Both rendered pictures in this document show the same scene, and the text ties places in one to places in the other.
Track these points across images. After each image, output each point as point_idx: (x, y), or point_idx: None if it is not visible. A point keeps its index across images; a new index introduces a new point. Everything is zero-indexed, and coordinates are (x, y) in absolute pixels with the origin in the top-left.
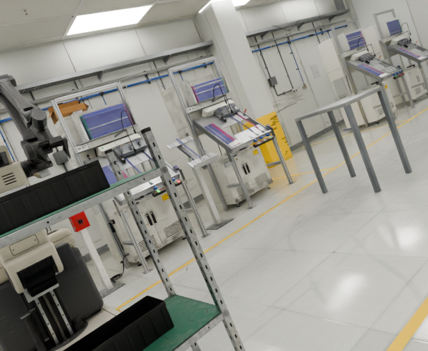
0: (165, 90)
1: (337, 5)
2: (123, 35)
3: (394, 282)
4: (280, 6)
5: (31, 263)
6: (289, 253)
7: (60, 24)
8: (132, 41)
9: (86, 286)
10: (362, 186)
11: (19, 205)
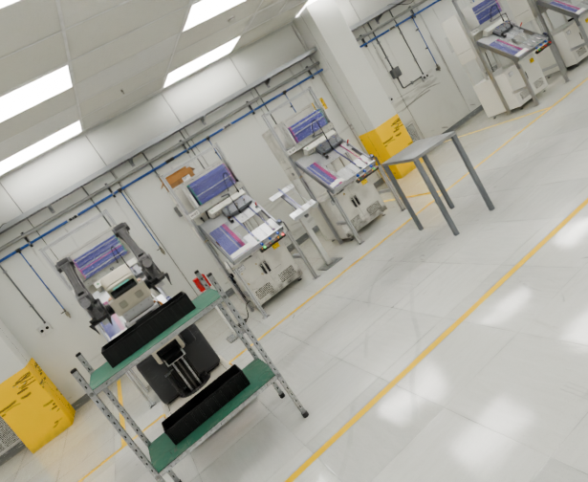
0: (265, 133)
1: None
2: (219, 68)
3: (411, 339)
4: None
5: (163, 345)
6: (364, 305)
7: (155, 83)
8: (229, 72)
9: (206, 350)
10: None
11: (146, 330)
